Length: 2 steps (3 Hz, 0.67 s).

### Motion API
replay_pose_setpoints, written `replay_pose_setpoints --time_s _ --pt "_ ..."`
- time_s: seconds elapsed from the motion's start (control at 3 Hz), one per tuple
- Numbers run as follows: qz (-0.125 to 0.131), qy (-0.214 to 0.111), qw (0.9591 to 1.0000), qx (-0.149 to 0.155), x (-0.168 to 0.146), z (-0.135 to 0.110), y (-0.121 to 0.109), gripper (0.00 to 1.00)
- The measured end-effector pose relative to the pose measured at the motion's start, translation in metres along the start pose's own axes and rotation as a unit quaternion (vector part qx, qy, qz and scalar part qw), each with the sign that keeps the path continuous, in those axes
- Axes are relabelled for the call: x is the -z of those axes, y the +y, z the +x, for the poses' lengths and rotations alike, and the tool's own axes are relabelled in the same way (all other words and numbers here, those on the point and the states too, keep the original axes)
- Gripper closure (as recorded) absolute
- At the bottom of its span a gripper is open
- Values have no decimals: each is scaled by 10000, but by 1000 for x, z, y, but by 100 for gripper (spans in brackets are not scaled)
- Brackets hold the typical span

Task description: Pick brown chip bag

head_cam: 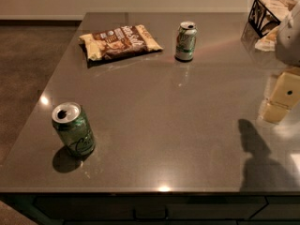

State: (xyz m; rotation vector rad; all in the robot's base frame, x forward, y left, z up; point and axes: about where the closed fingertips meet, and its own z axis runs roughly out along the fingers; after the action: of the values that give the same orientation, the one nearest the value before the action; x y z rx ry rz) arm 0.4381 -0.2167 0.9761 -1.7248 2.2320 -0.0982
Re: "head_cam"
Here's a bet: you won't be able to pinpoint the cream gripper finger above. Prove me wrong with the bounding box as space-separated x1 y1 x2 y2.
261 71 300 124

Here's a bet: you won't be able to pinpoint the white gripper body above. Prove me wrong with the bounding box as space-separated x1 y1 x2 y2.
276 2 300 66

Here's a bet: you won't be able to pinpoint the brown chip bag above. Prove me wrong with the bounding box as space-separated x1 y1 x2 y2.
80 24 163 61

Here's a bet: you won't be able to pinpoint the white paper napkins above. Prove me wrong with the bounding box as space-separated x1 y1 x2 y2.
248 0 297 52

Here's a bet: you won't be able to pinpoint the black wire napkin basket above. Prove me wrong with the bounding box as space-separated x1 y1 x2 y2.
248 0 296 38

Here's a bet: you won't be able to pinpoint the white green soda can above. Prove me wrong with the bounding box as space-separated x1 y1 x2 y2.
175 21 197 62

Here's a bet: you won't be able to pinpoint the dark green soda can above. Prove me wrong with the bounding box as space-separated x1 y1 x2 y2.
52 102 96 158

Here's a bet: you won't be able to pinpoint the dark cabinet drawers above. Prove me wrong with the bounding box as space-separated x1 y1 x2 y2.
1 193 300 225

